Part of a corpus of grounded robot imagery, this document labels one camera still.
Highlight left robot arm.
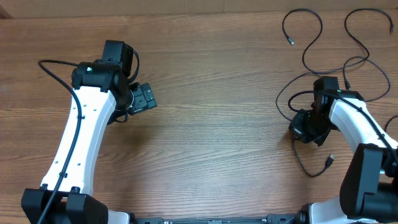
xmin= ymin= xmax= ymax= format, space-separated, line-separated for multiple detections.
xmin=21 ymin=40 xmax=157 ymax=223

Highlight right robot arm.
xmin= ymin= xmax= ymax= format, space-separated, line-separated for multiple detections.
xmin=289 ymin=77 xmax=397 ymax=223

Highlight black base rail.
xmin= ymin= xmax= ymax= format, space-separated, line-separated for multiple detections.
xmin=129 ymin=203 xmax=312 ymax=224

